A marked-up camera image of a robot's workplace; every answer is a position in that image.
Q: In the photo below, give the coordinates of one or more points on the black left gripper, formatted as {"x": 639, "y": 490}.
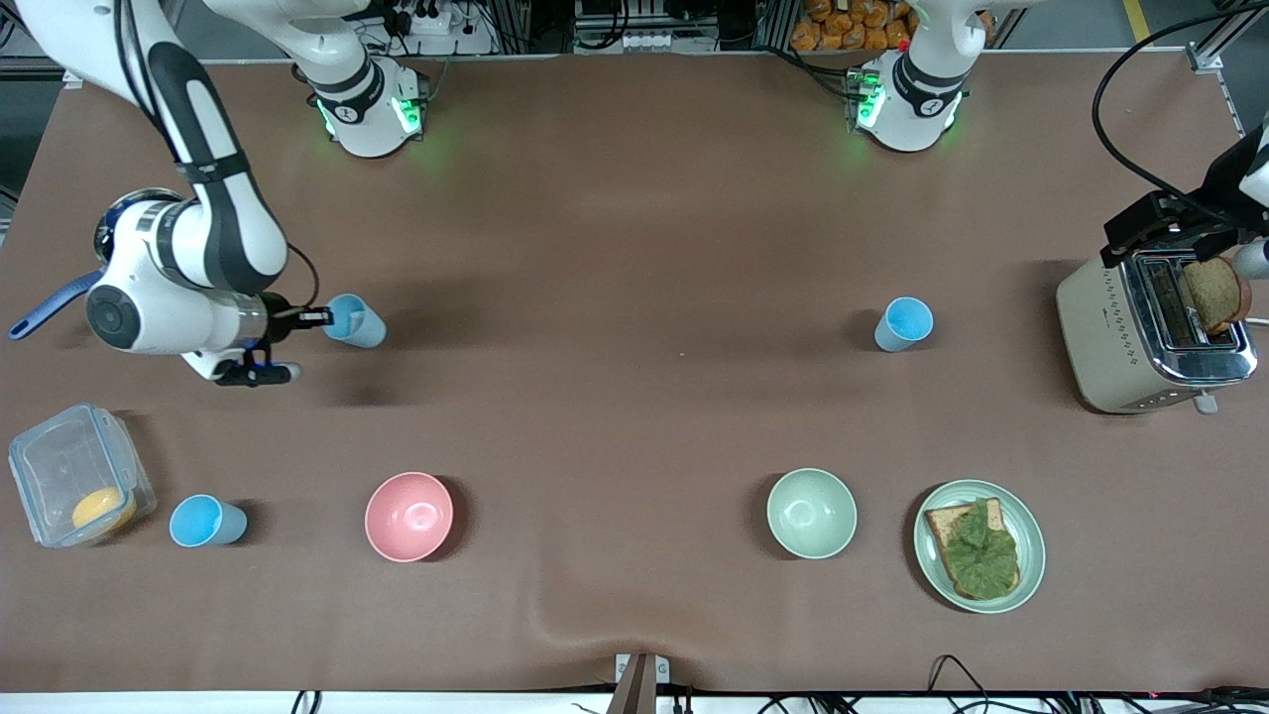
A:
{"x": 1217, "y": 185}

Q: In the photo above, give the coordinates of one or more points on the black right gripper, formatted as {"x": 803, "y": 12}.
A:
{"x": 279, "y": 315}

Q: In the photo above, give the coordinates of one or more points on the light blue plastic cup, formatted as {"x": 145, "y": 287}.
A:
{"x": 198, "y": 521}
{"x": 362, "y": 325}
{"x": 907, "y": 319}

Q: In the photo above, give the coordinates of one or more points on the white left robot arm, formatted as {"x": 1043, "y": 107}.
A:
{"x": 912, "y": 99}

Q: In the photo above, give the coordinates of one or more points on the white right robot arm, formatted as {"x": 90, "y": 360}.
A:
{"x": 149, "y": 297}

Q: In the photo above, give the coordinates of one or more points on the dark brown bread slice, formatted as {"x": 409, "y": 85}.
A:
{"x": 1214, "y": 296}

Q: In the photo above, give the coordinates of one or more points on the beige and chrome toaster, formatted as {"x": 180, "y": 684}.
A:
{"x": 1100, "y": 337}

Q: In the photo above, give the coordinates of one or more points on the pink bowl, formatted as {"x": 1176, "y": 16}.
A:
{"x": 408, "y": 516}

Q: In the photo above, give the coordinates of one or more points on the round yellow food piece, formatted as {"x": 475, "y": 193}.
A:
{"x": 99, "y": 508}

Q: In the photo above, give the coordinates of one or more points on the clear plastic food container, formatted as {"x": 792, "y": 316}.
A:
{"x": 59, "y": 466}

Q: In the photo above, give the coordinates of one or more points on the pale green plate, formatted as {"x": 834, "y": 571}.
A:
{"x": 1033, "y": 540}

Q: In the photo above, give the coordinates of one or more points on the white power strip with plugs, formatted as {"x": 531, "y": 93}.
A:
{"x": 431, "y": 20}

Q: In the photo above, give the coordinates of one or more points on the green lettuce leaf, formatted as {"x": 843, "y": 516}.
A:
{"x": 981, "y": 555}

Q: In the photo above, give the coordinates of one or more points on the bag of orange buns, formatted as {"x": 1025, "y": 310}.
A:
{"x": 843, "y": 25}

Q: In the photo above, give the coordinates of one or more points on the pale green bowl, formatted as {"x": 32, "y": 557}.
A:
{"x": 811, "y": 514}

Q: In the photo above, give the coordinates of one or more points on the small white power strip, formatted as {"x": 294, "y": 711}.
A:
{"x": 654, "y": 42}

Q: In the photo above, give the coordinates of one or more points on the grey metal camera mount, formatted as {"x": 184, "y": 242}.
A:
{"x": 639, "y": 689}

